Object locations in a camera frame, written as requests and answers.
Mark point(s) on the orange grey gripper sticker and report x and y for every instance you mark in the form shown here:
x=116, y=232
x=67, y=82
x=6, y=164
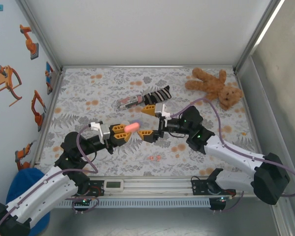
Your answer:
x=5, y=78

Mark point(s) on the white digital timer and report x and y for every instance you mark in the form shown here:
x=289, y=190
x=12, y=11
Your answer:
x=113, y=185

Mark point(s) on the pink earbud charging case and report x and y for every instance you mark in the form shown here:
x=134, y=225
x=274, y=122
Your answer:
x=132, y=127

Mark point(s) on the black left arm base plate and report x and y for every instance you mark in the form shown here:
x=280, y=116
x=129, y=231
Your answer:
x=96, y=184

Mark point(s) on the aluminium frame post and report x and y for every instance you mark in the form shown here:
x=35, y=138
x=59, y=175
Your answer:
x=39, y=37
x=258, y=34

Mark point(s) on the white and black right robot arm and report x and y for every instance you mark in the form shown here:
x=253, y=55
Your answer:
x=231, y=151

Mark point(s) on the blue orange machine sticker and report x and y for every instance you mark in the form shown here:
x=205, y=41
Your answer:
x=48, y=73

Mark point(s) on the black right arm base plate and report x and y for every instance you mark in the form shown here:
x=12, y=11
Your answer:
x=199, y=188

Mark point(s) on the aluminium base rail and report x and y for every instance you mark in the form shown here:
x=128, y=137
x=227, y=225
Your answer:
x=150, y=186

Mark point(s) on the green-lit circuit board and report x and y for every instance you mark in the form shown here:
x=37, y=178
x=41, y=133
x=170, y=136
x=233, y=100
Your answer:
x=83, y=201
x=220, y=199

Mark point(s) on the blue cap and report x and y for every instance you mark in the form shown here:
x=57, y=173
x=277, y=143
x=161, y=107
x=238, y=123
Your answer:
x=22, y=179

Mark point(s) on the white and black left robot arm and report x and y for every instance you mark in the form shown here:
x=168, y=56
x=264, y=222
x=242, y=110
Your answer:
x=39, y=194

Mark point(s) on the aluminium frame side rail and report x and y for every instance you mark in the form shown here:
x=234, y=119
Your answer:
x=47, y=118
x=247, y=98

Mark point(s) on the rolled flag print packet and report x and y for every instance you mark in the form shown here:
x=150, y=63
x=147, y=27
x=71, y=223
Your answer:
x=130, y=102

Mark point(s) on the black white striped sock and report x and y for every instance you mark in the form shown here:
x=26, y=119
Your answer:
x=157, y=96

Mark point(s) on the brown teddy bear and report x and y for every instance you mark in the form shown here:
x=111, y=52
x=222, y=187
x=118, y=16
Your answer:
x=211, y=86

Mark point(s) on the aluminium frame cross bar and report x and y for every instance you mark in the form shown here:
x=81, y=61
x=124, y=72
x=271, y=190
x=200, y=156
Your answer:
x=147, y=66

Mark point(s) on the floral table cloth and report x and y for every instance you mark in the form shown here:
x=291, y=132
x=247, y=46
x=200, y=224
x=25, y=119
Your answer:
x=88, y=86

